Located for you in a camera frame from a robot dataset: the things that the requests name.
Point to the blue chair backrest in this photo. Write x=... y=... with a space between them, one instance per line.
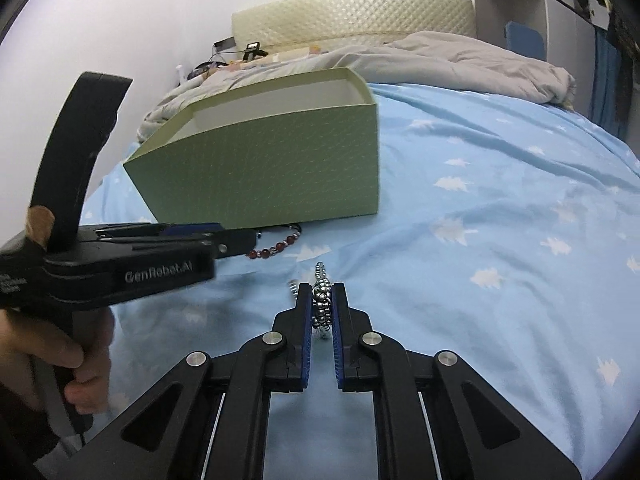
x=525 y=42

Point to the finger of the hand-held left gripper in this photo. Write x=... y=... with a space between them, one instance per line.
x=190 y=230
x=235 y=242

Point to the green cardboard box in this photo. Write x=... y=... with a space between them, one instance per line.
x=275 y=170

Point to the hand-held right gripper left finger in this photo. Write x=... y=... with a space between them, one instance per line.
x=306 y=350

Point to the cream quilted headboard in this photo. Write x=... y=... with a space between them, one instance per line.
x=350 y=15

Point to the blue hanging cloth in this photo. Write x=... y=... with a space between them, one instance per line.
x=607 y=85

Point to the white cabinet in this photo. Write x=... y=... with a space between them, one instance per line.
x=565 y=35

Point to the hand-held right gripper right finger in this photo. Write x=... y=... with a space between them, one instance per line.
x=338 y=350

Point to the small black device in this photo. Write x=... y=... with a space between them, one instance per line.
x=254 y=50

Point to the person's left hand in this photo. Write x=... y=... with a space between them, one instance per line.
x=30 y=340

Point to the light blue printed bed sheet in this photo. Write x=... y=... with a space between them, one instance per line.
x=500 y=235

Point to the grey blanket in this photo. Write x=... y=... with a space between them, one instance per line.
x=450 y=60

